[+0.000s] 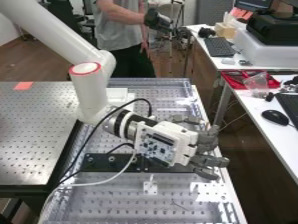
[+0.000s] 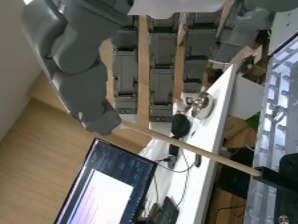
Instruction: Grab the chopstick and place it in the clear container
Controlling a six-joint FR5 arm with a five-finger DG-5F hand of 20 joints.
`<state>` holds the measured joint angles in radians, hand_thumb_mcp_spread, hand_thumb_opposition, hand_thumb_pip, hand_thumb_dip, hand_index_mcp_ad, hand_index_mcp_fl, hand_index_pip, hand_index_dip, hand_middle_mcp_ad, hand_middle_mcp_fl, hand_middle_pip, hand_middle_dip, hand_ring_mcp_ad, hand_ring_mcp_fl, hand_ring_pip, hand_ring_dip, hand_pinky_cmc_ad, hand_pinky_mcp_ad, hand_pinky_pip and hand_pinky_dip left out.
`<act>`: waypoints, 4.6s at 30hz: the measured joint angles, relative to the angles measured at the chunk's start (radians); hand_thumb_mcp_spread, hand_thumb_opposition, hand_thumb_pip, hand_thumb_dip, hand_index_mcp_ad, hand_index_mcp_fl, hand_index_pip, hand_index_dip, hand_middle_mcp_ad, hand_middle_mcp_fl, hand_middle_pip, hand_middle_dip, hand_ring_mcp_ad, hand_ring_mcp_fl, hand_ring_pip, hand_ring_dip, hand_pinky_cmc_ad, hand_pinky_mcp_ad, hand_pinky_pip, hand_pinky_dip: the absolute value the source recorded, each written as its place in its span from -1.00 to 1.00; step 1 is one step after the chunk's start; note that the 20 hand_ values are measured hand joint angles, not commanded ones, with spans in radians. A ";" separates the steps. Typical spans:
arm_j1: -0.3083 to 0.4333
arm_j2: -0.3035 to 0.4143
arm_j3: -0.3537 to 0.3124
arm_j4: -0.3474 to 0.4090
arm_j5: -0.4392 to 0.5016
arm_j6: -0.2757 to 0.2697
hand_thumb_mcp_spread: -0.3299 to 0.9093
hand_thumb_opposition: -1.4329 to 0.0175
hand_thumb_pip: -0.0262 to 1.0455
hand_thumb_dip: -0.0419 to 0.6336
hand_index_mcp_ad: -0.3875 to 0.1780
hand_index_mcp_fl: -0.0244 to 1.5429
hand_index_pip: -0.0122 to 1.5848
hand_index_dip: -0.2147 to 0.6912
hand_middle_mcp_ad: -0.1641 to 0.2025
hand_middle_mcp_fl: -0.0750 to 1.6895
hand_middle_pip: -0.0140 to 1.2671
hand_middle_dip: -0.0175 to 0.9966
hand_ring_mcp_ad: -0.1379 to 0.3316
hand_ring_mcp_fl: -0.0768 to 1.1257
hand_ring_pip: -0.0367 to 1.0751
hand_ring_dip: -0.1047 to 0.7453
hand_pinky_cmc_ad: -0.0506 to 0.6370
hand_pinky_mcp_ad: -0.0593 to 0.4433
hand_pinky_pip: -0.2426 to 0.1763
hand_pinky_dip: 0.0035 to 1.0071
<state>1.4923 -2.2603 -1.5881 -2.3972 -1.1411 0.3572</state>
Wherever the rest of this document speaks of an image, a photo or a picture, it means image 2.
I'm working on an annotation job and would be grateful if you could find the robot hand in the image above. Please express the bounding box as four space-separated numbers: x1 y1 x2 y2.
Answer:
20 0 285 136

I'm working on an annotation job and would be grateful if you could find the wooden chopstick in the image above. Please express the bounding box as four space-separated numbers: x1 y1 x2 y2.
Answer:
119 120 264 177

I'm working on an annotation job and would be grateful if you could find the wooden shelf rack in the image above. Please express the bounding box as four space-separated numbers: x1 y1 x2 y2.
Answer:
99 13 234 124

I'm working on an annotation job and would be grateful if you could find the black computer mouse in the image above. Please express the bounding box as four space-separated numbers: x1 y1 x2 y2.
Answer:
171 113 193 138

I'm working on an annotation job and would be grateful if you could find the round metal object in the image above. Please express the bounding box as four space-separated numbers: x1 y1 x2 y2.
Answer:
188 91 217 121

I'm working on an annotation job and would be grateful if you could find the white desk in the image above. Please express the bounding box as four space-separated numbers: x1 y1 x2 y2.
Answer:
139 63 238 224

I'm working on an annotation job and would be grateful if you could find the computer screen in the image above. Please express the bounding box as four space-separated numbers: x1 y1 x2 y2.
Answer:
53 137 160 224

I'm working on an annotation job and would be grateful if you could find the clear box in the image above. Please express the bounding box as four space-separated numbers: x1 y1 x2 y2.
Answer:
244 31 298 224

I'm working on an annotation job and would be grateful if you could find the black keyboard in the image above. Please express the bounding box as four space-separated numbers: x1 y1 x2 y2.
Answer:
156 195 181 224

